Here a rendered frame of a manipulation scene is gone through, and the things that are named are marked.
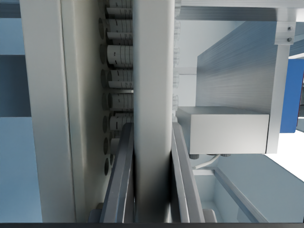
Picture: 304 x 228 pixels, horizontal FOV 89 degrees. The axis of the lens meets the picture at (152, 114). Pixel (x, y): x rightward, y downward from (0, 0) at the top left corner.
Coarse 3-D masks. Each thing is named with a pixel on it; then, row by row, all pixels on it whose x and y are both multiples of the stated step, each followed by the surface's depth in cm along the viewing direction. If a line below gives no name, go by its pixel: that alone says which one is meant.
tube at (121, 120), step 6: (108, 120) 12; (114, 120) 12; (120, 120) 12; (126, 120) 12; (132, 120) 12; (174, 120) 12; (108, 126) 12; (114, 126) 12; (120, 126) 12; (108, 132) 12; (114, 132) 12; (120, 132) 12
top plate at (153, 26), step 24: (144, 0) 7; (168, 0) 7; (144, 24) 7; (168, 24) 7; (144, 48) 7; (168, 48) 7; (144, 72) 7; (168, 72) 7; (144, 96) 8; (168, 96) 8; (144, 120) 8; (168, 120) 8; (144, 144) 8; (168, 144) 8; (144, 168) 8; (168, 168) 8; (144, 192) 8; (168, 192) 8; (144, 216) 8; (168, 216) 9
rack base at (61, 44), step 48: (48, 0) 7; (96, 0) 10; (48, 48) 7; (96, 48) 10; (48, 96) 7; (96, 96) 10; (48, 144) 8; (96, 144) 10; (48, 192) 8; (96, 192) 10
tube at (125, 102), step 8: (104, 96) 11; (112, 96) 11; (120, 96) 11; (128, 96) 11; (176, 96) 12; (104, 104) 11; (112, 104) 11; (120, 104) 11; (128, 104) 11; (176, 104) 11
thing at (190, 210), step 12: (180, 132) 9; (180, 144) 8; (180, 156) 8; (180, 168) 7; (180, 180) 7; (192, 180) 7; (180, 192) 6; (192, 192) 6; (180, 204) 6; (192, 204) 6; (180, 216) 6; (192, 216) 6; (204, 216) 6
